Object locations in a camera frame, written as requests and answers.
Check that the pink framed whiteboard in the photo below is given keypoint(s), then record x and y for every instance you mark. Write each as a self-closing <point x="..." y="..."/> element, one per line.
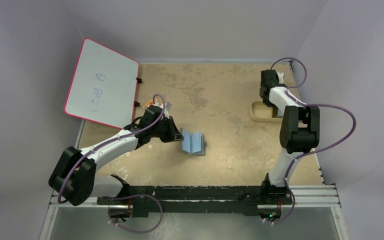
<point x="103" y="87"/>

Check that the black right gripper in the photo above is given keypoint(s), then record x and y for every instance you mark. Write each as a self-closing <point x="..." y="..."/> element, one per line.
<point x="266" y="76"/>

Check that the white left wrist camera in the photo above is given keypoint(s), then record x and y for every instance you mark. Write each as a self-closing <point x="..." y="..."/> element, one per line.
<point x="166" y="107"/>

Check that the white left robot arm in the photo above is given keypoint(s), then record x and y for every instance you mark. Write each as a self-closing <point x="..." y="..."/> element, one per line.
<point x="74" y="176"/>

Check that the orange circuit board card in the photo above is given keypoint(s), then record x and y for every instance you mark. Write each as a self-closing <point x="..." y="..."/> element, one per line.
<point x="152" y="103"/>

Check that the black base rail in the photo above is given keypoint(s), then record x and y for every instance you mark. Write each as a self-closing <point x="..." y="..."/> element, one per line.
<point x="247" y="200"/>

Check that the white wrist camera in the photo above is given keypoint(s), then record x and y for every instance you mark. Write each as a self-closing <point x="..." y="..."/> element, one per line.
<point x="166" y="107"/>
<point x="280" y="76"/>

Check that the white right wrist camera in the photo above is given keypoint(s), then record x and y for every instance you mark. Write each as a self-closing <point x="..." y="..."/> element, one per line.
<point x="280" y="76"/>

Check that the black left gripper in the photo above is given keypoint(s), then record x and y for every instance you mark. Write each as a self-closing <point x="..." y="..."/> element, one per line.
<point x="173" y="135"/>

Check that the beige oval tray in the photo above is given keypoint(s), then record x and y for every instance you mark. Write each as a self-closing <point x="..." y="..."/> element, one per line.
<point x="259" y="112"/>

